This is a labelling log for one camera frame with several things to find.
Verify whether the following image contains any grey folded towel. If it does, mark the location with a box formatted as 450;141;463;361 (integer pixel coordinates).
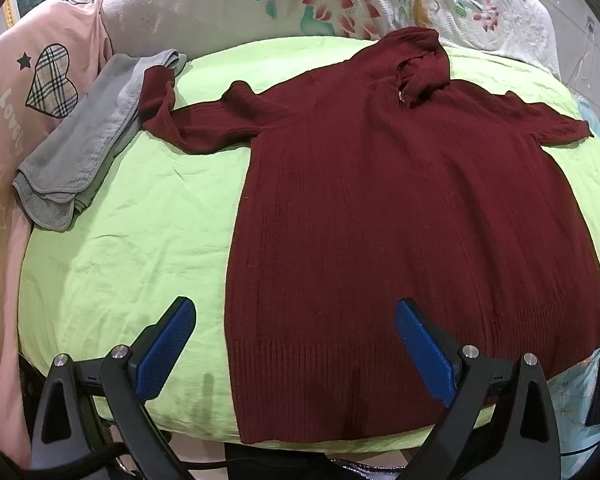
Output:
12;49;187;232

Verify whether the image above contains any light green bed sheet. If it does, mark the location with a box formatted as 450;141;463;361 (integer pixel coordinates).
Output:
18;37;580;443

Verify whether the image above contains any dark red knit sweater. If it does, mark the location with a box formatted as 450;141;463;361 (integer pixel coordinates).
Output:
140;28;600;444

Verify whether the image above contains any light blue patterned bedding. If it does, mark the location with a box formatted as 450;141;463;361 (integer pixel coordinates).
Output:
548;98;600;479

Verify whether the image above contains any white floral quilt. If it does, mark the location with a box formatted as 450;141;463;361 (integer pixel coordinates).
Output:
102;0;559;73

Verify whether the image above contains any pink heart print pillow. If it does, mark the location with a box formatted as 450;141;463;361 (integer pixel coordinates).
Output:
0;0;111;466

